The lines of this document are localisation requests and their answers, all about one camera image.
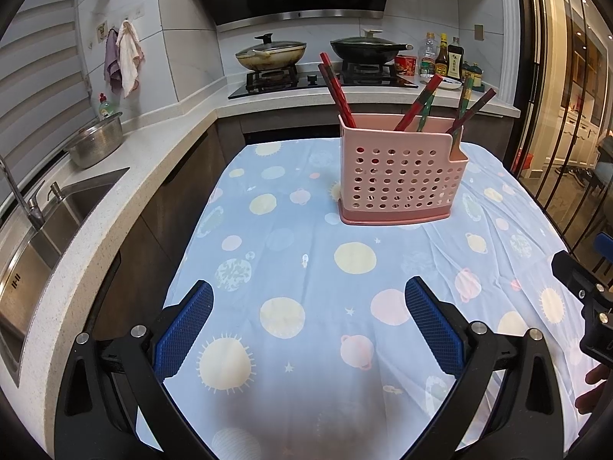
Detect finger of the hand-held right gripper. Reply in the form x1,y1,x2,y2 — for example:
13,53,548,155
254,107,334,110
551,250,606,300
597,231,613,269

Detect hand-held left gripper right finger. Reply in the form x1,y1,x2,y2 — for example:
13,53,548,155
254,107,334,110
405,276,575,460

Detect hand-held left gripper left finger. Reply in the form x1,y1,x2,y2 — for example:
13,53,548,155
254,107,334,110
55,280,214,460

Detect pink perforated utensil holder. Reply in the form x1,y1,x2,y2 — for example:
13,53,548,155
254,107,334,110
339,114,469,226

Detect dark purple chopstick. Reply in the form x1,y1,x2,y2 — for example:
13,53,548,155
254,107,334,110
445,87,497,135

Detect green chopstick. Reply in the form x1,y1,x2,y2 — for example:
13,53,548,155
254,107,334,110
455,69,476,130
416,91,438,133

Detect red chopstick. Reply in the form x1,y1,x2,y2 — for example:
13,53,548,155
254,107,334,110
320,53,356,129
393,74,444,132

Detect person's right hand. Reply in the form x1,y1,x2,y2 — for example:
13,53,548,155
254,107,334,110
575,363,613,415

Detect blue planet-print tablecloth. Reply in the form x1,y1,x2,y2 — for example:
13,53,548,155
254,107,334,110
136,139,604,460

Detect black framed glass door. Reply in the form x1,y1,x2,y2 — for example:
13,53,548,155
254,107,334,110
512,0,613,274

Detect stainless steel sink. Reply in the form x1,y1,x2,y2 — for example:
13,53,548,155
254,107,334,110
0,168,130,389

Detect chrome faucet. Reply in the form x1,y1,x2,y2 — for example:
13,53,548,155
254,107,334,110
0,156,46,231

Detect white plate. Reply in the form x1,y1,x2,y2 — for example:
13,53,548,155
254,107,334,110
421,76,464,91

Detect dark soy sauce bottle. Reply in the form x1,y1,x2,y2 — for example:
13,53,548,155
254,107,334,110
446,36,466,82

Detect yellow-capped sauce bottle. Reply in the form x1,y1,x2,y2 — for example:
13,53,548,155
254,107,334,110
435,33,450,77

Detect clear plastic bottle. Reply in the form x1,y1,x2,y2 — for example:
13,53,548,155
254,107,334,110
420,33,439,77

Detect black gas stove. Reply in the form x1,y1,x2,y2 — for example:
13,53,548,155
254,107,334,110
227,64,420,100

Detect purple hanging cloth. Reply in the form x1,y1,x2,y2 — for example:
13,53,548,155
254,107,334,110
104,29,124,94

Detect white hanging towel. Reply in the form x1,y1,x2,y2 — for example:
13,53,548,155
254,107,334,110
116,20,144,99

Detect beige pan with glass lid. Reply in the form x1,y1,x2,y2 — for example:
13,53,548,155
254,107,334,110
234,33,307,72

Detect grey window blinds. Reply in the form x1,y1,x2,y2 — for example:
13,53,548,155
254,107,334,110
0,0,94,192

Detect black wok with lid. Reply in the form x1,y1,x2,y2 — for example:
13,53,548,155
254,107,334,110
329,29,413,62

